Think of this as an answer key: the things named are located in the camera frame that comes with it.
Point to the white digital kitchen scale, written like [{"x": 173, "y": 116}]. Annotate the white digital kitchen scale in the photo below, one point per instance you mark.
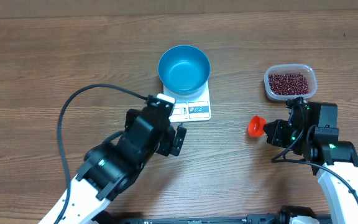
[{"x": 190, "y": 108}]

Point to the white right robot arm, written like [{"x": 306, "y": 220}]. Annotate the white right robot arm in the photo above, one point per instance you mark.
[{"x": 310, "y": 136}]

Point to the red beans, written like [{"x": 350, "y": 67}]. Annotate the red beans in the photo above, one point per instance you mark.
[{"x": 288, "y": 83}]

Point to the blue plastic bowl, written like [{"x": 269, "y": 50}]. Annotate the blue plastic bowl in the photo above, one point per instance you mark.
[{"x": 184, "y": 69}]

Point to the red measuring scoop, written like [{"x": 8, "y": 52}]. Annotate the red measuring scoop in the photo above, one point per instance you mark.
[{"x": 256, "y": 126}]

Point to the clear plastic food container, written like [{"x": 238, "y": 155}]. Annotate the clear plastic food container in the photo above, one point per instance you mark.
[{"x": 306, "y": 70}]

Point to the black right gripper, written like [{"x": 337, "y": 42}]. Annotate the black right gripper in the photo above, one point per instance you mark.
[{"x": 276, "y": 132}]

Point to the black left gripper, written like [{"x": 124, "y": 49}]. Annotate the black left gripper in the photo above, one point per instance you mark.
[{"x": 166, "y": 147}]

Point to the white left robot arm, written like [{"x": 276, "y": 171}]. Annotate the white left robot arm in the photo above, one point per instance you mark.
[{"x": 113, "y": 166}]

